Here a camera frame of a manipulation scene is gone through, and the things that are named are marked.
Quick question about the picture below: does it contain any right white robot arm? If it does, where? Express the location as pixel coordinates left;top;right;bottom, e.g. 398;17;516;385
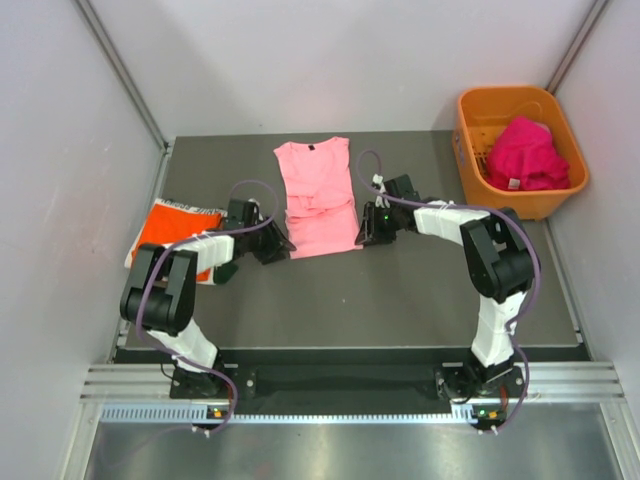
355;174;540;396

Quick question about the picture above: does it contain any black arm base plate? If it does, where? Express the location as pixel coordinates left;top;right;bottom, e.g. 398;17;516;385
112;347;594;415

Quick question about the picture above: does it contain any white printed t shirt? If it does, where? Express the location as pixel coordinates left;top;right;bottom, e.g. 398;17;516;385
124;198;234;285

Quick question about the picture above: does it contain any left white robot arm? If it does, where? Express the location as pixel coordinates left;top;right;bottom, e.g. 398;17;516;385
120;199;296;397

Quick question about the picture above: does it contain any grey slotted cable duct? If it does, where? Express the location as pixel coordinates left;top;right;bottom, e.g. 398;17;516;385
100;403;504;426

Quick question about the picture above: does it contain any purple cable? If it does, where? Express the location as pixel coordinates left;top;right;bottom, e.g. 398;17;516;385
135;179;280;439
356;149;543;435

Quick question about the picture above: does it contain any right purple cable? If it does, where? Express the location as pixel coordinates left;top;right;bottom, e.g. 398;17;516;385
356;149;543;435

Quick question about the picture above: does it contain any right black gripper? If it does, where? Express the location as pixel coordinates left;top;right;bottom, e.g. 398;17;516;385
355;202;401;247

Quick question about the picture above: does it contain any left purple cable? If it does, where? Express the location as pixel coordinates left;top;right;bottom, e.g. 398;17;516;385
135;179;280;439

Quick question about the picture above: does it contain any light pink t shirt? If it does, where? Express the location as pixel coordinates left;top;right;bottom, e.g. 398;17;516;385
274;137;361;259

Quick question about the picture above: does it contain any magenta t shirt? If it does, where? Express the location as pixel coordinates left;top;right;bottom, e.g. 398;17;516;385
486;116;570;191

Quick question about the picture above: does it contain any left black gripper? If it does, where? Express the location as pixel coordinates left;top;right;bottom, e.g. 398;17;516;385
244;214;295;265

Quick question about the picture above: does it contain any orange plastic basket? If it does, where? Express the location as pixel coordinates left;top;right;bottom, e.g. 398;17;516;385
452;85;590;220

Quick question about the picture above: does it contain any aluminium frame rail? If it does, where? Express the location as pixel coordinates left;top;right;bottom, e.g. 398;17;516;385
80;362;624;403

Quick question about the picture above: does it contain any dark green t shirt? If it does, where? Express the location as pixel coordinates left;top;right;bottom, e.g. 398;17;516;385
213;262;239;285

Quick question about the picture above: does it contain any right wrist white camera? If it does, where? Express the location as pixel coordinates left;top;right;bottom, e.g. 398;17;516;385
372;174;390;208

